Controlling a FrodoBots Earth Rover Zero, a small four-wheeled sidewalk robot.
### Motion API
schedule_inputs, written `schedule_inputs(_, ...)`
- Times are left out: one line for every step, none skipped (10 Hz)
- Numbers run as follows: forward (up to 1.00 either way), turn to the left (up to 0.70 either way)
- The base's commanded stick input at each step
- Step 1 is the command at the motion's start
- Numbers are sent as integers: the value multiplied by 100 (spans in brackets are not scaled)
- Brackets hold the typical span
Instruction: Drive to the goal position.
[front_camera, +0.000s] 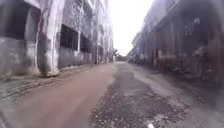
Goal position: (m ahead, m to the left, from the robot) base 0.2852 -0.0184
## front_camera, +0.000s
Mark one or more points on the dark weathered building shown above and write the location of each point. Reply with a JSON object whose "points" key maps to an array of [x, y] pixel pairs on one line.
{"points": [[183, 40]]}

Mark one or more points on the grey gravel verge strip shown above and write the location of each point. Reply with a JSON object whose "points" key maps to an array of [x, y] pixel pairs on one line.
{"points": [[26, 85]]}

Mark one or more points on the robot's own part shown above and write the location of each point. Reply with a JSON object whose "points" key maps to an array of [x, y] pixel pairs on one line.
{"points": [[150, 126]]}

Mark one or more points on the worn brown dirt road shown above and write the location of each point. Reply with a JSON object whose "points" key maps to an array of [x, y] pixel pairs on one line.
{"points": [[113, 96]]}

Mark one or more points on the distant trees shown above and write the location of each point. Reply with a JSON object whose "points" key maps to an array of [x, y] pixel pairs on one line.
{"points": [[119, 56]]}

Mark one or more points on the weathered grey concrete building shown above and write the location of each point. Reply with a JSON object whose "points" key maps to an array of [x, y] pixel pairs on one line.
{"points": [[43, 40]]}

